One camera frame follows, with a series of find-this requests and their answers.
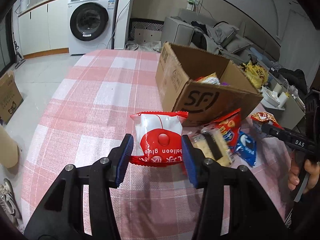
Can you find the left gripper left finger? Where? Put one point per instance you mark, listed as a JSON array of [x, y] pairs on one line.
[[59, 215]]

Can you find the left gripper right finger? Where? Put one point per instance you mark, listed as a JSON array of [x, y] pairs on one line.
[[252, 213]]

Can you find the red gold small snack bag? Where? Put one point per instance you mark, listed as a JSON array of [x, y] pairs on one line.
[[261, 118]]

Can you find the blue cookie snack bag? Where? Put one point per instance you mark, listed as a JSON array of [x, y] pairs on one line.
[[246, 148]]

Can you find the dark red chips bag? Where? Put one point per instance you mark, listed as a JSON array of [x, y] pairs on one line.
[[229, 126]]

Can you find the clear pack of crackers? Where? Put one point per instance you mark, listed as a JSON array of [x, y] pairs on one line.
[[213, 146]]

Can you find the white noodle snack bag front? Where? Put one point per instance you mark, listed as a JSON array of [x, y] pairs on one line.
[[209, 79]]

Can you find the red white balloon glue bag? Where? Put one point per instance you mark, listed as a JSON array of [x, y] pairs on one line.
[[158, 136]]

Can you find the sneaker on floor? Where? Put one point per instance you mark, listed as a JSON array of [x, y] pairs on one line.
[[8, 202]]

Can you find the grey white coffee table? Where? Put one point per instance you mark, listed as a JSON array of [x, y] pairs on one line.
[[285, 107]]

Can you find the yellow plastic bag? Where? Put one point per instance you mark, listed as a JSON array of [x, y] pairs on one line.
[[256, 74]]

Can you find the pink checkered tablecloth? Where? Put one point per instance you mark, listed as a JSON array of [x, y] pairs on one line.
[[89, 115]]

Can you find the brown cardboard SF box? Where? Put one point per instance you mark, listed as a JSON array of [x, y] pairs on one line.
[[177, 71]]

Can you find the grey sofa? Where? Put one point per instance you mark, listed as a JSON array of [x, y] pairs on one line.
[[237, 40]]

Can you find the cardboard box on floor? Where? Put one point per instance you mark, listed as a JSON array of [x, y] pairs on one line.
[[10, 96]]

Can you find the grey sofa cushion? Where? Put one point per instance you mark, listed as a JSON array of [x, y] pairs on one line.
[[224, 33]]

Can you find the grey clothes pile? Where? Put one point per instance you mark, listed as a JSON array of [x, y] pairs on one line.
[[201, 40]]

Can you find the crumpled sheet on floor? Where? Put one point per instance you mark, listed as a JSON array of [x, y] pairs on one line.
[[154, 46]]

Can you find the white kitchen base cabinets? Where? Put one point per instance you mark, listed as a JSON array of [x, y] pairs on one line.
[[44, 29]]

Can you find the black patterned radiator cover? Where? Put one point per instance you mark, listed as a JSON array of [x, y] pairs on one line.
[[143, 30]]

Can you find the white washing machine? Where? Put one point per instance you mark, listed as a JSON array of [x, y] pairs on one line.
[[91, 25]]

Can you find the white electric kettle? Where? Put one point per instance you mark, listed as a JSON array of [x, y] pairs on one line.
[[24, 4]]

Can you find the wall power strip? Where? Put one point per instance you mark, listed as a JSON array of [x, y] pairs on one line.
[[192, 5]]

